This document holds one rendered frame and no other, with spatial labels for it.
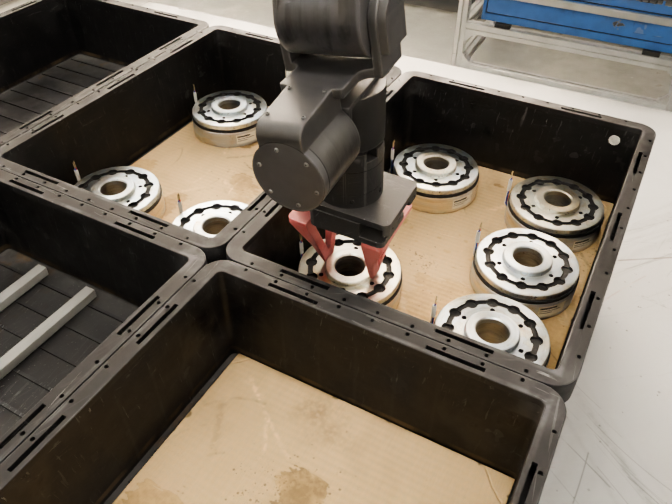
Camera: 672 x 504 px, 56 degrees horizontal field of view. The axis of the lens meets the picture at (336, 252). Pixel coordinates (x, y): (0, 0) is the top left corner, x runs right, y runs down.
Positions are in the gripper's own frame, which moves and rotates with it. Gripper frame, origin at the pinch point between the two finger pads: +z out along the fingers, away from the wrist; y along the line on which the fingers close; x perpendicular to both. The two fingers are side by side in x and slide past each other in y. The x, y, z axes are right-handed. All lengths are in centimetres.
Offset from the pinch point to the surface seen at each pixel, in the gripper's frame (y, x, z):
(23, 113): -58, 10, 6
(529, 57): -30, 243, 104
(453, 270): 8.2, 7.5, 4.8
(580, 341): 21.6, -5.3, -6.2
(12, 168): -33.3, -8.8, -6.1
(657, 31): 19, 200, 62
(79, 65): -62, 25, 7
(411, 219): 1.0, 13.3, 5.2
